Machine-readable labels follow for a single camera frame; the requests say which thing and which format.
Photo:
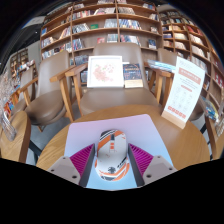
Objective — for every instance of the dark cover book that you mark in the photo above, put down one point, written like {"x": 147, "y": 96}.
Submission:
{"x": 132, "y": 74}

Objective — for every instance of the wide wooden bookshelf with books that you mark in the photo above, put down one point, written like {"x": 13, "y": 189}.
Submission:
{"x": 100, "y": 26}

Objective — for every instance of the white orange patterned computer mouse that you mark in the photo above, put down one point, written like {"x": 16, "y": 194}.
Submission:
{"x": 111, "y": 153}

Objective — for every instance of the paper sign in wooden stand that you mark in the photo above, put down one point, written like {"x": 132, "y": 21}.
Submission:
{"x": 185, "y": 90}

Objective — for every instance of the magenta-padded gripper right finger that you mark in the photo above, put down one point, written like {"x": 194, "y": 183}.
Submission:
{"x": 141, "y": 159}

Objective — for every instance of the small distant bookshelf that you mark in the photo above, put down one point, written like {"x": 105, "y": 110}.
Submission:
{"x": 20, "y": 61}

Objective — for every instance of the round wooden side table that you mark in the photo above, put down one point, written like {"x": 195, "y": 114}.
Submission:
{"x": 216, "y": 146}

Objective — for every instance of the stack of colourful books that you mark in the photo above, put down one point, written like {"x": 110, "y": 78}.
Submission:
{"x": 210, "y": 110}

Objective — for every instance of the curved wooden bookshelf with books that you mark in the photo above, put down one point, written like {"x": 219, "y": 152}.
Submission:
{"x": 186, "y": 36}

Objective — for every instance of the light blue book stack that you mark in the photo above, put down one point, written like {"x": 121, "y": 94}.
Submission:
{"x": 161, "y": 65}

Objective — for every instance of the pink blue gradient mouse pad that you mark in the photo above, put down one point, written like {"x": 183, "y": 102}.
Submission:
{"x": 143, "y": 133}

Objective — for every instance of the white framed floral picture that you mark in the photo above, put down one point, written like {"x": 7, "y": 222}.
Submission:
{"x": 105, "y": 71}

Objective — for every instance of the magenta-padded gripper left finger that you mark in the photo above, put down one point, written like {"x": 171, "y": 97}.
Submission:
{"x": 81, "y": 159}

